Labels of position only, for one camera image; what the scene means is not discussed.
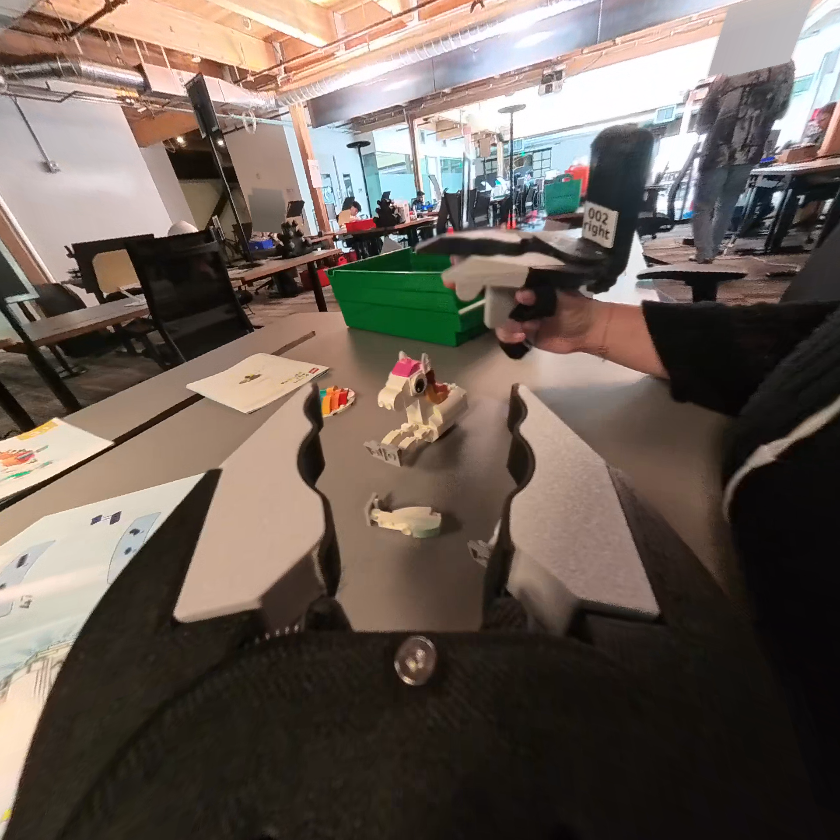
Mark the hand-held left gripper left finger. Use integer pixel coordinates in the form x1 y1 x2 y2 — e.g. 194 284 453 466
173 384 342 632

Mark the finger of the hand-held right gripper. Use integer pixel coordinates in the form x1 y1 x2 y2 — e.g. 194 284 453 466
415 226 581 269
442 254 549 301

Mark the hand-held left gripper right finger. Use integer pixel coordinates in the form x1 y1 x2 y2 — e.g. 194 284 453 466
482 383 661 637

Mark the white toy brick unicorn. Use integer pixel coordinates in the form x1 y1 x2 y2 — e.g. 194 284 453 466
364 350 471 469

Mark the white toy brick leg piece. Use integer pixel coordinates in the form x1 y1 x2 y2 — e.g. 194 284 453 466
364 491 443 539

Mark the person's right forearm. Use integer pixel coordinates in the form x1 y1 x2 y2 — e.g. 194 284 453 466
642 298 840 422

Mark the person's right hand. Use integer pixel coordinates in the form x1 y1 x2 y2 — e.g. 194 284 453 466
494 287 672 379

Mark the green basket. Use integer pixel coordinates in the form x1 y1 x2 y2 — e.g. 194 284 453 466
542 175 584 217

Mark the green plastic bin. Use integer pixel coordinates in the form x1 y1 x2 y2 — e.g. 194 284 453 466
326 247 521 348

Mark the small grey toy brick piece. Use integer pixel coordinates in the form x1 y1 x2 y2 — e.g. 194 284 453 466
466 518 505 569

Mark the black floor lamp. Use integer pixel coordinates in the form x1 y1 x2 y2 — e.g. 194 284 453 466
497 103 527 198
346 139 374 219

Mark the small white instruction booklet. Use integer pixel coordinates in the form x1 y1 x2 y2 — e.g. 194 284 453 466
186 352 329 415

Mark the dark desk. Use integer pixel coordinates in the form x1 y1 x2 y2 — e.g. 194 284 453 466
747 156 840 256

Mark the wooden table with black legs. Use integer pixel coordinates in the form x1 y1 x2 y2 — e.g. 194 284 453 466
226 247 344 313

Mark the large pale blue instruction booklet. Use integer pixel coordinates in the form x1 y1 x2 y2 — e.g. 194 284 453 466
0 472 206 840

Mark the instruction booklet with colourful figure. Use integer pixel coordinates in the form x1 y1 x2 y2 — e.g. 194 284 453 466
0 419 115 504

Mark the person's black clothed torso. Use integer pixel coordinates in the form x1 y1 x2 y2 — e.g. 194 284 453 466
721 223 840 811

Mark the black high-back chair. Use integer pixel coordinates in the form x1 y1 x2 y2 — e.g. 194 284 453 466
123 231 256 370

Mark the wooden side table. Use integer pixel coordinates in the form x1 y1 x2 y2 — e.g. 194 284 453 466
0 297 153 434

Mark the light stand with black panel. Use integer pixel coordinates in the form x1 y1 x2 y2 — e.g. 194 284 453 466
184 73 258 265

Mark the chair with tan backrest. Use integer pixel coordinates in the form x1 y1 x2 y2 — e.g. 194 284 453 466
64 235 144 358

